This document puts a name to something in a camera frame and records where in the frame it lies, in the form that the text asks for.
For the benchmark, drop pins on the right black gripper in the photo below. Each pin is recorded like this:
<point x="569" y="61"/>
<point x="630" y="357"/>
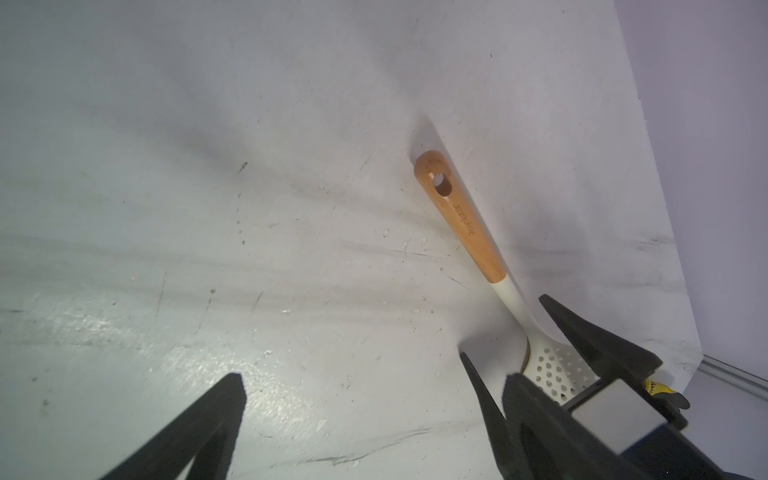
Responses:
<point x="622" y="417"/>

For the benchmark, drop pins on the white skimmer wooden handle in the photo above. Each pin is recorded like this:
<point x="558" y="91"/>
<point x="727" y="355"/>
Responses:
<point x="553" y="366"/>

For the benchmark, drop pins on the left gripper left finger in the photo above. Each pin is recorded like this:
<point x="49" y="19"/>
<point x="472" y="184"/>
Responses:
<point x="199" y="443"/>

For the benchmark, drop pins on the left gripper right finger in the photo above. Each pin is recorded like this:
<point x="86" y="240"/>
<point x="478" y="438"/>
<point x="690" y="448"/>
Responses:
<point x="548" y="443"/>

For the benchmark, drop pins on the black yellow work glove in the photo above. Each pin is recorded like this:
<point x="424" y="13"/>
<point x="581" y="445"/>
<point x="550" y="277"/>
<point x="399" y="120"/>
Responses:
<point x="665" y="393"/>

